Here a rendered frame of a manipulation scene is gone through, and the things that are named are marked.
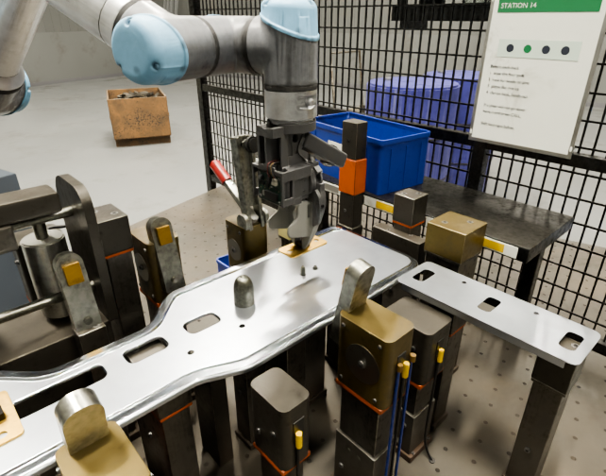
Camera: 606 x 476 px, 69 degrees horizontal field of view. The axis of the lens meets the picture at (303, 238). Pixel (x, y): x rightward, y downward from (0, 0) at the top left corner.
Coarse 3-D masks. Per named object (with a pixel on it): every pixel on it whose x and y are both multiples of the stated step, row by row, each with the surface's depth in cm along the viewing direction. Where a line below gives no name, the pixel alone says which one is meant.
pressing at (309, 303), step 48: (336, 240) 90; (192, 288) 74; (288, 288) 74; (336, 288) 74; (384, 288) 75; (144, 336) 63; (192, 336) 63; (240, 336) 63; (288, 336) 63; (0, 384) 55; (48, 384) 55; (96, 384) 55; (144, 384) 55; (192, 384) 55; (48, 432) 48
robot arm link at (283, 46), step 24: (264, 0) 57; (288, 0) 55; (264, 24) 57; (288, 24) 55; (312, 24) 57; (264, 48) 58; (288, 48) 57; (312, 48) 58; (264, 72) 60; (288, 72) 58; (312, 72) 59
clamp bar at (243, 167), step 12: (240, 144) 78; (252, 144) 77; (240, 156) 79; (252, 156) 80; (240, 168) 79; (240, 180) 81; (252, 180) 83; (240, 192) 82; (252, 192) 83; (240, 204) 83; (252, 204) 84; (252, 228) 83
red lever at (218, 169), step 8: (216, 160) 88; (216, 168) 87; (224, 168) 88; (216, 176) 88; (224, 176) 87; (224, 184) 87; (232, 184) 87; (232, 192) 86; (240, 208) 85; (256, 216) 84
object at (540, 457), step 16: (544, 368) 64; (560, 368) 62; (576, 368) 60; (544, 384) 64; (560, 384) 62; (528, 400) 68; (544, 400) 66; (560, 400) 64; (528, 416) 68; (544, 416) 66; (560, 416) 68; (528, 432) 69; (544, 432) 67; (528, 448) 70; (544, 448) 68; (512, 464) 73; (528, 464) 71; (544, 464) 73
